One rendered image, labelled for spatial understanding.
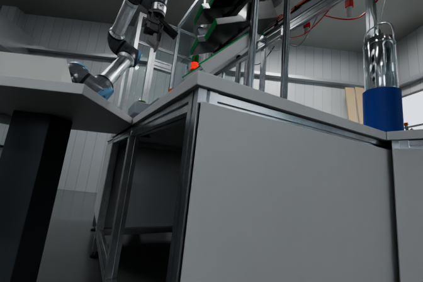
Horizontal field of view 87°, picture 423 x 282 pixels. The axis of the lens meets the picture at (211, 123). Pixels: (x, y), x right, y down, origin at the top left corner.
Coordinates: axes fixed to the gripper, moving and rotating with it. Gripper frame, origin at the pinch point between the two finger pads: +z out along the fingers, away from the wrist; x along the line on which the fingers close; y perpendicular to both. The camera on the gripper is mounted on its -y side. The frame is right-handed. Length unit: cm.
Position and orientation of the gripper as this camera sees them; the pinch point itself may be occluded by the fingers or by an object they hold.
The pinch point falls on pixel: (156, 50)
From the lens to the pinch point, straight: 123.4
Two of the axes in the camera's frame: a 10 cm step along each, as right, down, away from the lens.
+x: 4.9, -1.2, -8.6
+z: -1.0, 9.8, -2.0
